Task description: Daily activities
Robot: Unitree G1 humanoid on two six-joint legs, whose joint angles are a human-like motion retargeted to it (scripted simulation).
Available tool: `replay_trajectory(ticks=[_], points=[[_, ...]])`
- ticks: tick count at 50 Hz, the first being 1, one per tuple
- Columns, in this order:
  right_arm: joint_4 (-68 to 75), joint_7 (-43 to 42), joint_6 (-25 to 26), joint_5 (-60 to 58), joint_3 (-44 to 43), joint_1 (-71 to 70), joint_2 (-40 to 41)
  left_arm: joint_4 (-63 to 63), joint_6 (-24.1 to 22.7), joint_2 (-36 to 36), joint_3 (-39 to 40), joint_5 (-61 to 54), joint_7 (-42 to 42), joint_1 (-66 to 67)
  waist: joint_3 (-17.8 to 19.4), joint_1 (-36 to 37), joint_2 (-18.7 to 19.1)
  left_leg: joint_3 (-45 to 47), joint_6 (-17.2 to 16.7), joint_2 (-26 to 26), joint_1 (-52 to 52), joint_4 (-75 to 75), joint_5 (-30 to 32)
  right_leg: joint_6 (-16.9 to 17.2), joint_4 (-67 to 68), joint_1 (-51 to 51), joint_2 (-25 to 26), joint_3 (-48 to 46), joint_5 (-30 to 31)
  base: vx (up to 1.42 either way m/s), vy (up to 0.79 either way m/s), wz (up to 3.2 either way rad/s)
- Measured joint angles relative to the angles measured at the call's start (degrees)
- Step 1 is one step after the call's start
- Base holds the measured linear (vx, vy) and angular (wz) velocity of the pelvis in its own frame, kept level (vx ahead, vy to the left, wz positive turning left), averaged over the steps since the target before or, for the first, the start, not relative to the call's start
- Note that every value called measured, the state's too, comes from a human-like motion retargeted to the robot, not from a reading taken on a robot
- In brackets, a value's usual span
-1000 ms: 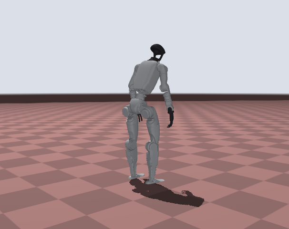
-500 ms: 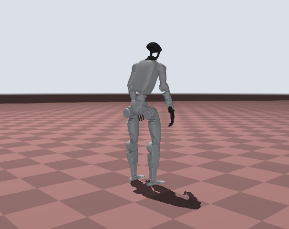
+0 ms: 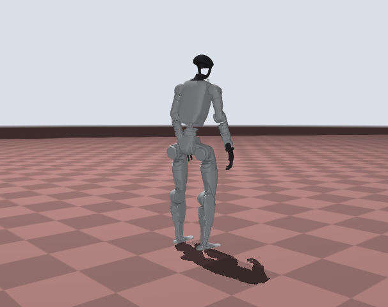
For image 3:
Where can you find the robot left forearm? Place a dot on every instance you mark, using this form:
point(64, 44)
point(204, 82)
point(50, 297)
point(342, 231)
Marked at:
point(177, 127)

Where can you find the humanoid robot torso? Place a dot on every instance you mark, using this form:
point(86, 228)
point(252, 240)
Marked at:
point(194, 104)

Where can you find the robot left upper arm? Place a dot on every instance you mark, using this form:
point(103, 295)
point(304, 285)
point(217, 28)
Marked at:
point(175, 104)

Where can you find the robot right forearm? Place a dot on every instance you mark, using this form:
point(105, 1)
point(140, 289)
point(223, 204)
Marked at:
point(224, 131)

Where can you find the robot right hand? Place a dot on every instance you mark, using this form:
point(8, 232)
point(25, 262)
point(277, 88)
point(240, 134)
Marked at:
point(231, 155)

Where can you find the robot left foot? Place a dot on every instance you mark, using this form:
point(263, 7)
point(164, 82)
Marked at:
point(185, 238)

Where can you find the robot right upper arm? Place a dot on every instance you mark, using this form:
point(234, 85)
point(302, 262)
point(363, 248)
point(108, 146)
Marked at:
point(216, 96)

